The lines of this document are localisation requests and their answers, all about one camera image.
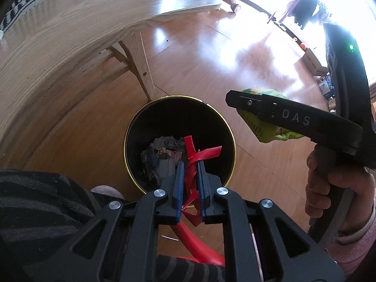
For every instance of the red plastic strip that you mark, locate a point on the red plastic strip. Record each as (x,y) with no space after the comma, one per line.
(191,152)

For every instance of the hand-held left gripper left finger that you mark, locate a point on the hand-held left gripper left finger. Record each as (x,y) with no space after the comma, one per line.
(179,191)

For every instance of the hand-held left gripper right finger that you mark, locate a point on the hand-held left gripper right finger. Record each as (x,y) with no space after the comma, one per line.
(201,191)

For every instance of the red plastic object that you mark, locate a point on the red plastic object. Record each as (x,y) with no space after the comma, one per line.
(196,246)

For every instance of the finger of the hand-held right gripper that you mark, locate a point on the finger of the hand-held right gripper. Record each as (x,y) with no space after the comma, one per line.
(243,101)

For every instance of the green snack packet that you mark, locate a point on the green snack packet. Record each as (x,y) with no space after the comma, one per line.
(264,129)

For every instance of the person's right forearm pink sleeve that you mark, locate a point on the person's right forearm pink sleeve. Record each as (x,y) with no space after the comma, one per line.
(357,246)

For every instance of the person's right hand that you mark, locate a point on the person's right hand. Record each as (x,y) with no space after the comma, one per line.
(320,194)

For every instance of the pink slipper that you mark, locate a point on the pink slipper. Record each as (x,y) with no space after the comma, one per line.
(107,190)

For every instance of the wooden table leg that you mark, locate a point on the wooden table leg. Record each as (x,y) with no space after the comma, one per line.
(138,58)

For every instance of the crumpled paper scraps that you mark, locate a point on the crumpled paper scraps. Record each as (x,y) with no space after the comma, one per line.
(160,155)

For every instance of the black trash bin gold rim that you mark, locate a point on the black trash bin gold rim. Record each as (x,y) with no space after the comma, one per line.
(176,117)

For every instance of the brown cardboard box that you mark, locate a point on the brown cardboard box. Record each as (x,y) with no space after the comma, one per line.
(314,61)

